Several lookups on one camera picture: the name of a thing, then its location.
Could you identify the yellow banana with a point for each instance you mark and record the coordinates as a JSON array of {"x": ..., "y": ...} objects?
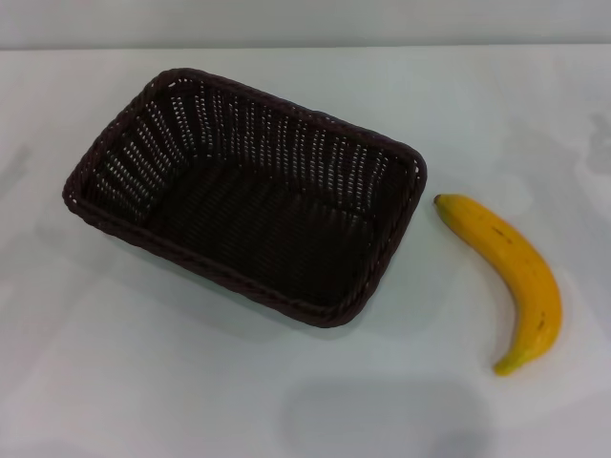
[{"x": 520, "y": 267}]

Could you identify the dark brown woven basket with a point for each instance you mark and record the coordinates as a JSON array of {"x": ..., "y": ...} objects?
[{"x": 267, "y": 234}]

